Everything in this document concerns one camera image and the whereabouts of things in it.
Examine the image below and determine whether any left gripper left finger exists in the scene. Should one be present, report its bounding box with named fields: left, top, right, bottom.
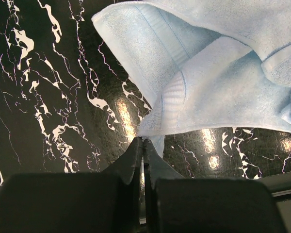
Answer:
left=0, top=138, right=141, bottom=233

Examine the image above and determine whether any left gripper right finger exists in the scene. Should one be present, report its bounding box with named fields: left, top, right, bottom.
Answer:
left=143, top=139, right=287, bottom=233

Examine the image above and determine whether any light blue towel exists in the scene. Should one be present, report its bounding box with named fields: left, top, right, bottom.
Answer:
left=92, top=0, right=291, bottom=155

